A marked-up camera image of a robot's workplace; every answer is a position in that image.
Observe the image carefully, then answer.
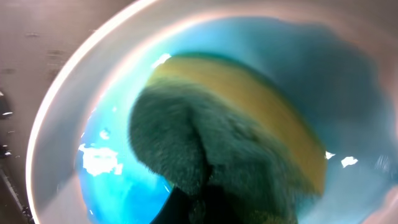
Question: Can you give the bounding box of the green yellow sponge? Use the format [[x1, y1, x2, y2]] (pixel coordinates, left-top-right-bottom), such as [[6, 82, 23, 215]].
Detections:
[[129, 55, 327, 223]]

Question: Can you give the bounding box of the white plate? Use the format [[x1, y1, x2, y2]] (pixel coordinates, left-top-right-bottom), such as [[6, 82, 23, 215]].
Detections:
[[25, 0, 397, 223]]

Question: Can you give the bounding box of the brown serving tray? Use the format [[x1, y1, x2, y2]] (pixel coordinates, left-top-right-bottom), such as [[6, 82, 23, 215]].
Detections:
[[1, 0, 131, 223]]

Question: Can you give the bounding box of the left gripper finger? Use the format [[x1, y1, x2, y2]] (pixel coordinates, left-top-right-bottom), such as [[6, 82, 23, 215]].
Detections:
[[151, 187, 199, 224]]

